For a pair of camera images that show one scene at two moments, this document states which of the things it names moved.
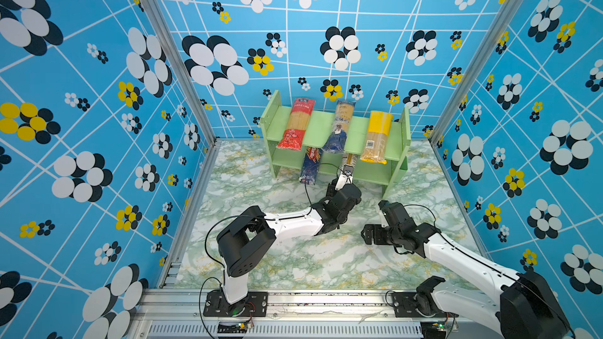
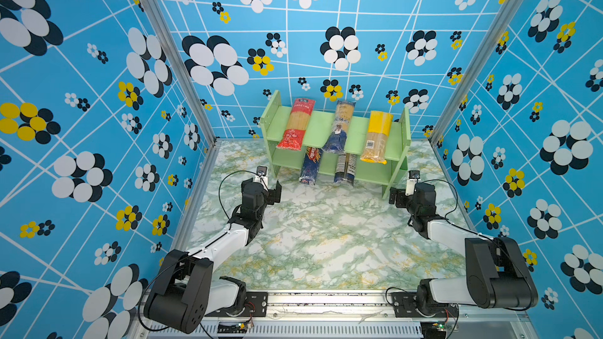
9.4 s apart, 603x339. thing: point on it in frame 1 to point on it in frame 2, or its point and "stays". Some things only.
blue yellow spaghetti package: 344,115 stays
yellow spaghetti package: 377,136 stays
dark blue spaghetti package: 310,165 stays
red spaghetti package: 301,114 stays
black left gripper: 330,189 to 274,195
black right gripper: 376,238 to 400,194
